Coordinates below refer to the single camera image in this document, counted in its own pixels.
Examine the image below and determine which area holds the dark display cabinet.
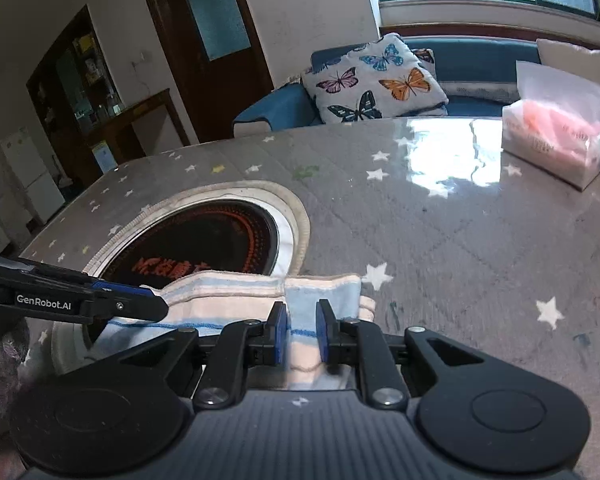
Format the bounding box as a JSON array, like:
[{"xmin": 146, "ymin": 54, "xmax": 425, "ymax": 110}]
[{"xmin": 27, "ymin": 8, "xmax": 121, "ymax": 188}]

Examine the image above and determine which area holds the dark wooden side table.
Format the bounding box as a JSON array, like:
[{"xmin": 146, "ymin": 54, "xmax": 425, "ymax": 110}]
[{"xmin": 97, "ymin": 88, "xmax": 192, "ymax": 172}]

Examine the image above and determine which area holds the dark wooden door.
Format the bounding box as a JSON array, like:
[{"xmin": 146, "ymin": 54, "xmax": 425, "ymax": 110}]
[{"xmin": 146, "ymin": 0, "xmax": 273, "ymax": 143}]

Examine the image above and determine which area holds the beige cushion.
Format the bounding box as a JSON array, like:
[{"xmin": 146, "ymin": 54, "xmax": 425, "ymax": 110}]
[{"xmin": 536, "ymin": 39, "xmax": 600, "ymax": 84}]

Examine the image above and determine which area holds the blue sofa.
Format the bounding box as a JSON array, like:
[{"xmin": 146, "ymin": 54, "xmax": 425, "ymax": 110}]
[{"xmin": 232, "ymin": 34, "xmax": 600, "ymax": 137}]

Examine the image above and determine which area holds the striped blue pink shirt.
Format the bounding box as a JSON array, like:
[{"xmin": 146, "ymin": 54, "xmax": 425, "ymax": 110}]
[{"xmin": 87, "ymin": 271, "xmax": 376, "ymax": 390}]

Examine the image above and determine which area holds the round black induction cooktop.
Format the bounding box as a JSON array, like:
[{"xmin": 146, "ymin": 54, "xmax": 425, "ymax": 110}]
[{"xmin": 49, "ymin": 179, "xmax": 311, "ymax": 376}]

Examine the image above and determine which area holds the white refrigerator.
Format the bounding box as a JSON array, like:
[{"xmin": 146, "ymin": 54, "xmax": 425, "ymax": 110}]
[{"xmin": 0, "ymin": 129, "xmax": 65, "ymax": 223}]

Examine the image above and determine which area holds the butterfly print cushion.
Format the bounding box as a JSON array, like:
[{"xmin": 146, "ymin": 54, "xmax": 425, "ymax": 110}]
[{"xmin": 302, "ymin": 34, "xmax": 449, "ymax": 124}]

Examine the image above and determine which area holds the grey star table cover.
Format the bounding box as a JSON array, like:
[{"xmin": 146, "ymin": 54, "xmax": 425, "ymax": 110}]
[{"xmin": 24, "ymin": 118, "xmax": 600, "ymax": 479}]

